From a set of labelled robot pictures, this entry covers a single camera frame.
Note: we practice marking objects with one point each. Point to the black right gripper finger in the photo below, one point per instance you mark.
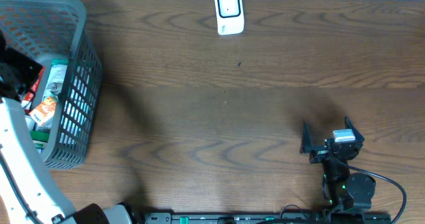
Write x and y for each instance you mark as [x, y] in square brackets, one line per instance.
[357, 135]
[307, 146]

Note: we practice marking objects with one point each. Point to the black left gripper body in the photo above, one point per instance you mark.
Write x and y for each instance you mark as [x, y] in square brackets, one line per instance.
[16, 76]

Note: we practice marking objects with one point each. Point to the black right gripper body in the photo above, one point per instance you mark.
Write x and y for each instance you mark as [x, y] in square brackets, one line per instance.
[319, 156]

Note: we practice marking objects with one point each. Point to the green white wipes pack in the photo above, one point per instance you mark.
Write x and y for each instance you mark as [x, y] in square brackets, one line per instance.
[56, 78]

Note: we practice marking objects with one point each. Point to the orange Kleenex tissue pack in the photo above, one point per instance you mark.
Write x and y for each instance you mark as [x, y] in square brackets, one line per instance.
[44, 112]

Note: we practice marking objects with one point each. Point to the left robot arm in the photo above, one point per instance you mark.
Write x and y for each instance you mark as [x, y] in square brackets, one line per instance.
[28, 190]

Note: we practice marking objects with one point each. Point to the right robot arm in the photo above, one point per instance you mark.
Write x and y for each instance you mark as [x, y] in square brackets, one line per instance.
[345, 190]

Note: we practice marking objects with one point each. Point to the white barcode scanner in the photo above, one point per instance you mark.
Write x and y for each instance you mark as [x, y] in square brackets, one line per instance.
[229, 16]

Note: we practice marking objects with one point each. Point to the red snack package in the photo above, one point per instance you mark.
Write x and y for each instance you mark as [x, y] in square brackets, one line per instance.
[29, 97]

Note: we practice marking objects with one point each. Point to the grey plastic shopping basket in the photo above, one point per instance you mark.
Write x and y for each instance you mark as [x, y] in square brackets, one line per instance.
[47, 30]

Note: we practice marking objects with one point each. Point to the green lid jar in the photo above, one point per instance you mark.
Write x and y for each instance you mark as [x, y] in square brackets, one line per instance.
[40, 140]

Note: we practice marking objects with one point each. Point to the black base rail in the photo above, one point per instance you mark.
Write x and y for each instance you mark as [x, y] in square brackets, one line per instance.
[254, 218]

